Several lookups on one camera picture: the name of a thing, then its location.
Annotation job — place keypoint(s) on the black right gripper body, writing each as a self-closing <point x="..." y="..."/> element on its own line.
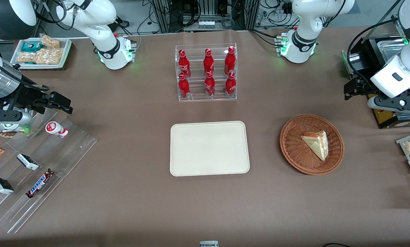
<point x="27" y="96"/>

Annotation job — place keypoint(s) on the triangular sandwich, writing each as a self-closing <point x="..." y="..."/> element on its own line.
<point x="317" y="145"/>

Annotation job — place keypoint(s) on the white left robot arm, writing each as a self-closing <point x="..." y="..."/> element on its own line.
<point x="306" y="31"/>

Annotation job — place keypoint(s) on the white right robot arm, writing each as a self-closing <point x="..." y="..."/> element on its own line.
<point x="102" y="34"/>

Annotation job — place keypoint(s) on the white rectangular snack tray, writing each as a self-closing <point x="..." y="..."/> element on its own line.
<point x="66" y="55"/>

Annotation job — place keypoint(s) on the brown wicker basket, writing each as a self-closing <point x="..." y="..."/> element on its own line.
<point x="294" y="147"/>

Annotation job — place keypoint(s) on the cream plastic tray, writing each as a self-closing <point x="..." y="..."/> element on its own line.
<point x="208" y="149"/>

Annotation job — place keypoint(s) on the white red yogurt bottle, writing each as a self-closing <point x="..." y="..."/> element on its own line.
<point x="55" y="129"/>

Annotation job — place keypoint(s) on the black box with steel pans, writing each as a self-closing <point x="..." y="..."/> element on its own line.
<point x="362" y="58"/>

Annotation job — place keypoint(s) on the green white cup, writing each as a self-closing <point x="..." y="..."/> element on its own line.
<point x="23" y="129"/>

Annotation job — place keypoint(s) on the puffed rice snack pack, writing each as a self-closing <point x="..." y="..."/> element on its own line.
<point x="45" y="56"/>
<point x="50" y="42"/>

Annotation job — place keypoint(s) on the clear acrylic stepped display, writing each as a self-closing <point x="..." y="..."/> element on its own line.
<point x="64" y="154"/>

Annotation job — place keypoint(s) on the teal snack packet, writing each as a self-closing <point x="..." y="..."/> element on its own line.
<point x="31" y="46"/>

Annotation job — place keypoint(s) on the black white snack box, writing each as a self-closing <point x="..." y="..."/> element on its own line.
<point x="2" y="185"/>
<point x="27" y="162"/>

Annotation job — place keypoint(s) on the Snickers chocolate bar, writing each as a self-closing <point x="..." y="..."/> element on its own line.
<point x="40" y="183"/>

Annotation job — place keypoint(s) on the red cola bottle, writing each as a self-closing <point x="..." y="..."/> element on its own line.
<point x="184" y="65"/>
<point x="230" y="85"/>
<point x="208" y="63"/>
<point x="230" y="61"/>
<point x="184" y="87"/>
<point x="209" y="85"/>

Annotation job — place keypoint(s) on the clear acrylic bottle rack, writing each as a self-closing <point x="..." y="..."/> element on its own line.
<point x="198" y="96"/>

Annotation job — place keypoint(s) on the white power strip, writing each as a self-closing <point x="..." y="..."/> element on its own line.
<point x="206" y="24"/>

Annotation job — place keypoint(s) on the grey device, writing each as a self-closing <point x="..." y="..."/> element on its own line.
<point x="209" y="244"/>

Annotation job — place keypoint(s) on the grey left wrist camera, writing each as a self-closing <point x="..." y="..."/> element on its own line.
<point x="372" y="103"/>

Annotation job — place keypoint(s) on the aluminium frame rack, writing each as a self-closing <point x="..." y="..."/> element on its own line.
<point x="177" y="13"/>

